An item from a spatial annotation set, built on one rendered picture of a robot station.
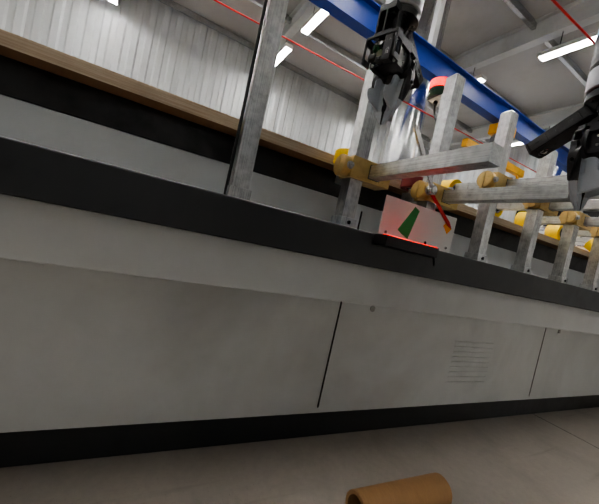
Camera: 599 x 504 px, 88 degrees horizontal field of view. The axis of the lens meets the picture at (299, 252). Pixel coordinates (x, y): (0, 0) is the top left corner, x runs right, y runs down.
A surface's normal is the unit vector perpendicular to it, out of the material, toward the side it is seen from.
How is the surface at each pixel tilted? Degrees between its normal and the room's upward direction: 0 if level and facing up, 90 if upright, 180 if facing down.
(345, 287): 90
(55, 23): 90
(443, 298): 90
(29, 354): 90
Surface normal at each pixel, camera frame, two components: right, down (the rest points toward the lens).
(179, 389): 0.42, 0.13
